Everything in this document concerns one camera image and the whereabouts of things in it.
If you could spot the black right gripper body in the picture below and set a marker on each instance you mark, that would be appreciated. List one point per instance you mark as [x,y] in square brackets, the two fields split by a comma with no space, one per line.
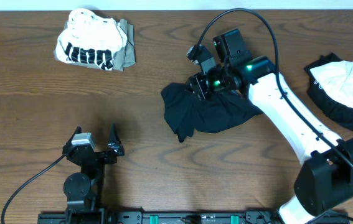
[214,82]

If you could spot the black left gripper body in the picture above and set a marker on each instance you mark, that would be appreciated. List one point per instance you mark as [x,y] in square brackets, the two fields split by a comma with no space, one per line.
[106,160]

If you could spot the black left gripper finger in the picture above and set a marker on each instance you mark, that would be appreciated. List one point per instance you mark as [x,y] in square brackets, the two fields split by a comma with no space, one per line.
[77,131]
[114,142]

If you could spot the black pants with red waistband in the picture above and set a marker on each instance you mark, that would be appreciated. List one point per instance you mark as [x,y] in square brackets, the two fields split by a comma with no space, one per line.
[186,114]

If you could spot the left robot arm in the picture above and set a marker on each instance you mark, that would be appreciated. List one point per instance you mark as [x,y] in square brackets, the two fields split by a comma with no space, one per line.
[84,189]

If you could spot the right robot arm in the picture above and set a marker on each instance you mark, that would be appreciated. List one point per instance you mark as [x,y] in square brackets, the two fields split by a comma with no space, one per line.
[326,176]

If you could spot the white shirt with black print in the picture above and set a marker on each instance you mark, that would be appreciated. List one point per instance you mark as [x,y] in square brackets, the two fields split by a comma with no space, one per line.
[89,38]

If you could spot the black and white garment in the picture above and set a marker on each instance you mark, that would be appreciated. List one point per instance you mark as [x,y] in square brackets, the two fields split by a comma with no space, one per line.
[331,88]

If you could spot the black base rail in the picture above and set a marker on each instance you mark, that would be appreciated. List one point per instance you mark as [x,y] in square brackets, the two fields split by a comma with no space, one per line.
[133,217]

